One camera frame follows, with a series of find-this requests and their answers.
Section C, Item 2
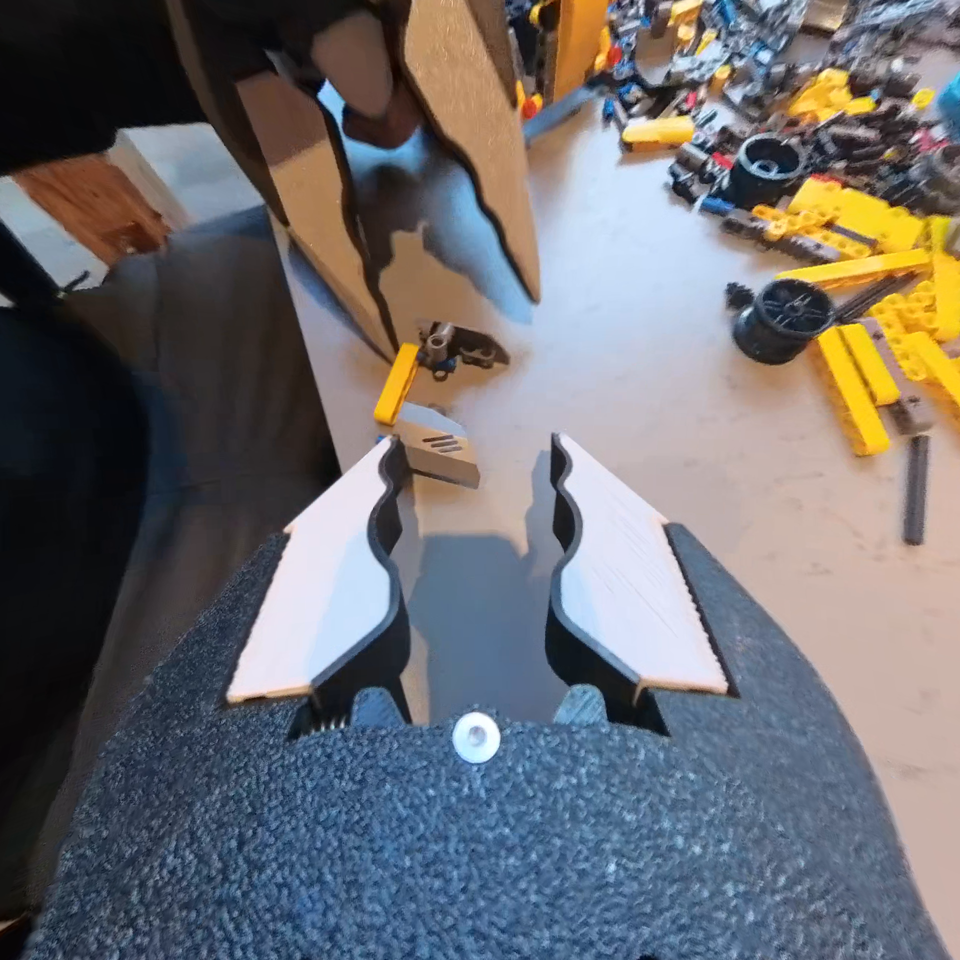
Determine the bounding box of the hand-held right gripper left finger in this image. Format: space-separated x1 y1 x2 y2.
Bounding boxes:
225 433 412 706

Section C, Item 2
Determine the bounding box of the grey desk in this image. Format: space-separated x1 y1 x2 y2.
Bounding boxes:
268 0 960 954

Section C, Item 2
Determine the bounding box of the small grey toy connector piece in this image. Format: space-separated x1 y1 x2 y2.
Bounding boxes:
378 401 483 490

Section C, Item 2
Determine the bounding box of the black toy wheel rim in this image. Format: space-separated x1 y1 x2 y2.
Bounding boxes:
727 133 810 205

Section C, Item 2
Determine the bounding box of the person's left hand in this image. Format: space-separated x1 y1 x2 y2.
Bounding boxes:
309 11 425 151

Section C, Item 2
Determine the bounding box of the black toy axle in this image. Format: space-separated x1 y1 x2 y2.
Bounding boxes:
902 433 933 546

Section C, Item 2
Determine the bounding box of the wooden post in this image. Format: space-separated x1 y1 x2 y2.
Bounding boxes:
11 153 172 265

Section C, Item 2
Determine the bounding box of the pile of yellow toy beams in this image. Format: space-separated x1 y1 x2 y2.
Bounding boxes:
742 67 960 459

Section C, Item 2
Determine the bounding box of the yellow toy vehicle model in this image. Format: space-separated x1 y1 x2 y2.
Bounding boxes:
506 0 612 147

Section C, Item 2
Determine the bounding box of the short yellow toy beam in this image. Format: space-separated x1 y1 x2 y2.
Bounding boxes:
373 342 421 427

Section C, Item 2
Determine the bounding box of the black metal pole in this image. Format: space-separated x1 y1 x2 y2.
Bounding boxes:
0 221 76 309

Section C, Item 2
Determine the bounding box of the black spoked toy wheel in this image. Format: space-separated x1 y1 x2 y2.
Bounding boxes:
731 279 837 366

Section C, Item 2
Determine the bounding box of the yellow curved toy panel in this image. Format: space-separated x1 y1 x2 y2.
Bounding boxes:
621 114 696 151

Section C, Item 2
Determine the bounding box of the grey toy plate with blue pins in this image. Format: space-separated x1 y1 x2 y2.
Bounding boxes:
416 321 511 380

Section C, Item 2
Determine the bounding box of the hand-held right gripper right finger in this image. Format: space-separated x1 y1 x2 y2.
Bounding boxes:
546 431 732 706

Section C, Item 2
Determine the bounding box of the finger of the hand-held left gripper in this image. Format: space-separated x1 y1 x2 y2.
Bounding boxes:
234 69 401 363
401 0 544 306

